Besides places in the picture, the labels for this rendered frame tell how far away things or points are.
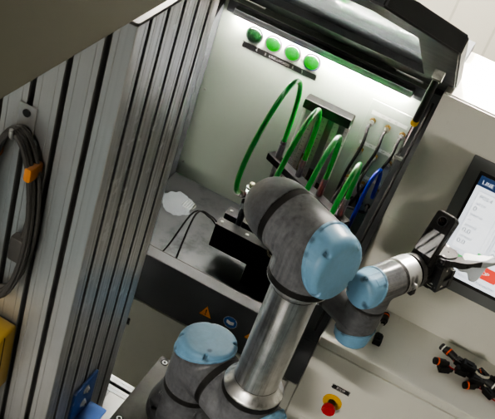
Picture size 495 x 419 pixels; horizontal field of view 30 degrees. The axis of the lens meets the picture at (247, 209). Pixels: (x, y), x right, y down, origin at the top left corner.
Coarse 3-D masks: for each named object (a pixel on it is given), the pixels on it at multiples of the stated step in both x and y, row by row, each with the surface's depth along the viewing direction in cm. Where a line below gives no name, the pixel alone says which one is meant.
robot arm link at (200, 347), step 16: (192, 336) 181; (208, 336) 182; (224, 336) 183; (176, 352) 181; (192, 352) 177; (208, 352) 178; (224, 352) 178; (176, 368) 182; (192, 368) 179; (208, 368) 178; (224, 368) 177; (176, 384) 183; (192, 384) 179; (192, 400) 184
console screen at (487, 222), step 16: (480, 160) 230; (464, 176) 232; (480, 176) 231; (464, 192) 233; (480, 192) 232; (448, 208) 236; (464, 208) 234; (480, 208) 233; (464, 224) 235; (480, 224) 234; (448, 240) 238; (464, 240) 236; (480, 240) 235; (448, 288) 241; (464, 288) 240; (480, 288) 239; (480, 304) 240
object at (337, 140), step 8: (336, 136) 237; (336, 144) 246; (328, 152) 233; (336, 152) 248; (320, 160) 232; (320, 168) 231; (328, 168) 253; (312, 176) 231; (328, 176) 255; (312, 184) 231; (320, 184) 257; (320, 192) 258
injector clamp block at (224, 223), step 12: (228, 216) 262; (216, 228) 257; (228, 228) 257; (240, 228) 258; (216, 240) 259; (228, 240) 258; (240, 240) 256; (252, 240) 255; (228, 252) 260; (240, 252) 258; (252, 252) 256; (264, 252) 255; (252, 264) 258; (264, 264) 257; (252, 276) 260; (264, 276) 259; (252, 288) 263; (264, 288) 261
